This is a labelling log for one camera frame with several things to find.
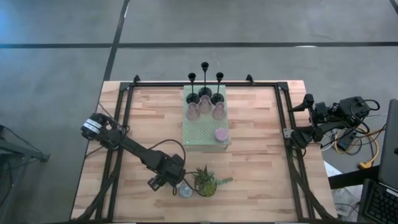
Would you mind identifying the succulent plant in black pot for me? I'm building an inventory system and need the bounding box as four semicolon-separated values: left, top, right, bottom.
190;164;234;198

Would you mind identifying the yellow cable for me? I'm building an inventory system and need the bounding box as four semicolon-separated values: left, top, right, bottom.
334;124;381;170

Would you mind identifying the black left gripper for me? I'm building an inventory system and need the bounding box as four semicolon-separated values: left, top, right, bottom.
147;154;187;192

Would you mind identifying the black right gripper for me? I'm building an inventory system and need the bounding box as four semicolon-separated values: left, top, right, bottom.
289;93;331;125

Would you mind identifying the blue round votive holder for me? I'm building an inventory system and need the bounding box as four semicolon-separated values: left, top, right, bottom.
178;183;193;198

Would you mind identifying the pink glass candle holder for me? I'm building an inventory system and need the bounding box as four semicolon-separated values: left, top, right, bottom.
185;102;201;122
211;101;228;121
198;95;213;114

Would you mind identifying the tall black candlestick holder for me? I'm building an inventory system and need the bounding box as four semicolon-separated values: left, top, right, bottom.
198;61;213;99

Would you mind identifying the short black candlestick holder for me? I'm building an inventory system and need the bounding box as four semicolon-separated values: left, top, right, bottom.
185;72;201;105
210;72;225;106

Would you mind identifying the purple round votive holder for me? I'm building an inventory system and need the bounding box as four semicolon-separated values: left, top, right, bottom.
214;128;229;143

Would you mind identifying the green perforated metal riser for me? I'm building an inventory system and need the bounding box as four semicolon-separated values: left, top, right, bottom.
182;83;231;152

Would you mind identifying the black keyboard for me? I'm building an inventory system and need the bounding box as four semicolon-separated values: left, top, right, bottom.
357;179;398;224

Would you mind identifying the white paper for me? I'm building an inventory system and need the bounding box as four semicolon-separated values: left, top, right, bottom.
323;161;363;218

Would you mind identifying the black aluminium table frame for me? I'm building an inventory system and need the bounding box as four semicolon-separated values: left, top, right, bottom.
70;74;338;223

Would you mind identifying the large flat monitor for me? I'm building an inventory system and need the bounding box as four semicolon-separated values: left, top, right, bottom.
377;98;398;191

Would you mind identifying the grey metal stand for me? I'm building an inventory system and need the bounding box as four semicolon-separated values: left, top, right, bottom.
0;124;50;224

